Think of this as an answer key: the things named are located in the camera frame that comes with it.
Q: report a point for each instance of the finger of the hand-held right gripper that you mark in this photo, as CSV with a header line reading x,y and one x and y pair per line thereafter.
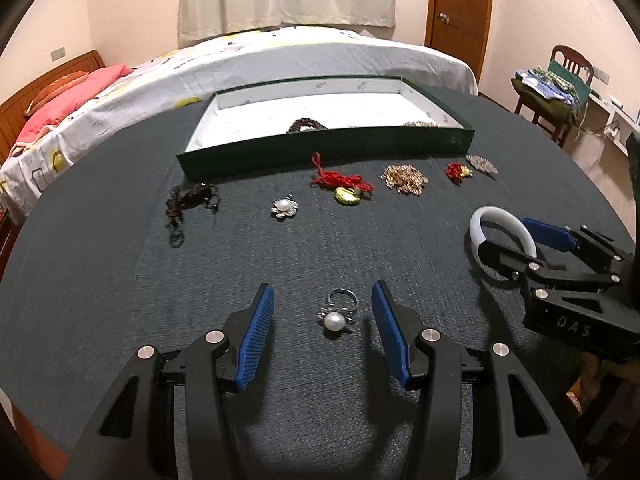
x,y
547,234
505,262

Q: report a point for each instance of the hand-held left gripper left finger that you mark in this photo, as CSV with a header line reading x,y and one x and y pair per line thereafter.
x,y
255,330

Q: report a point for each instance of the wall socket by desk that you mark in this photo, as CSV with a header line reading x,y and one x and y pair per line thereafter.
x,y
601,75

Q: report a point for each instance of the white desk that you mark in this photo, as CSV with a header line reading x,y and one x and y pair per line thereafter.
x,y
600,105

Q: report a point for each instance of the orange pillow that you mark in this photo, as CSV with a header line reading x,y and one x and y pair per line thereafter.
x,y
60,85

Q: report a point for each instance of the wall socket by headboard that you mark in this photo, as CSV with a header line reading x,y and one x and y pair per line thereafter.
x,y
58,53

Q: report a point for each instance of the bed with patterned sheet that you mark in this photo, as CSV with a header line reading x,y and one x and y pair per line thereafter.
x,y
300,55

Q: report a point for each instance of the pearl flower brooch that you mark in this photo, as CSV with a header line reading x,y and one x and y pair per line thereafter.
x,y
283,206

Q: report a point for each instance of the pile of clothes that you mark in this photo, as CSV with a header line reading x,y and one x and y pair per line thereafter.
x,y
545,90

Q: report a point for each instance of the green jewelry box tray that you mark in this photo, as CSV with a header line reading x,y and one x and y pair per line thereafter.
x,y
325,147

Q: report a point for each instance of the wooden chair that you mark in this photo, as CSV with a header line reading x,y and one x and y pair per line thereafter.
x,y
575,60

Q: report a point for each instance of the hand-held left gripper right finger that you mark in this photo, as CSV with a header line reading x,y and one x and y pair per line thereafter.
x,y
392,330

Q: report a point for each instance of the pink pillow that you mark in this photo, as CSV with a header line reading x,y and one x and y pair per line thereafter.
x,y
65,100

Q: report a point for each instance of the wooden door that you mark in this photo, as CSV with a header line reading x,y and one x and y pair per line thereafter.
x,y
460,0

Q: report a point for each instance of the white bangle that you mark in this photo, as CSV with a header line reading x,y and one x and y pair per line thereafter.
x,y
492,211

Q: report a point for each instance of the wooden headboard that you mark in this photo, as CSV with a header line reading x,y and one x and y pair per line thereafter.
x,y
75,62

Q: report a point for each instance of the small red knot gold charm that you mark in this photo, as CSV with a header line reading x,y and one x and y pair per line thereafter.
x,y
455,170

